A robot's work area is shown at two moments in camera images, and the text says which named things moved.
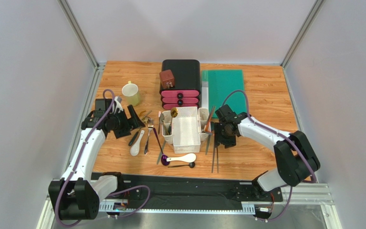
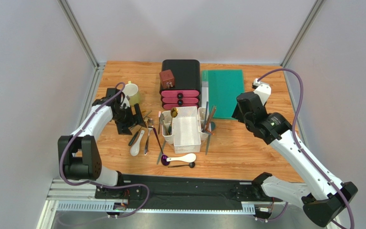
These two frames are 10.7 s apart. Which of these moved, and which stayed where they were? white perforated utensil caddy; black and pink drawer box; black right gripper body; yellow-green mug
Moved: black right gripper body
Stayed: white perforated utensil caddy; yellow-green mug; black and pink drawer box
